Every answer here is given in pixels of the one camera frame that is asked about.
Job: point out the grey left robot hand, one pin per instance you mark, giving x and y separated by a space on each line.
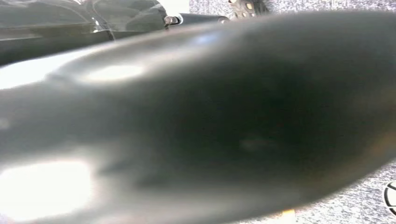
198 123

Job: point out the black tube with metal bolt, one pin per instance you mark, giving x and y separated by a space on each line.
198 18

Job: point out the glossy black robot body shell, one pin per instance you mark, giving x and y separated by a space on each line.
62 21

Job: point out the round black and white wheel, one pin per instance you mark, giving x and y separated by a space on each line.
391 198

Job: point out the black bracket with gold screws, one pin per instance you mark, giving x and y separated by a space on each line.
247 7

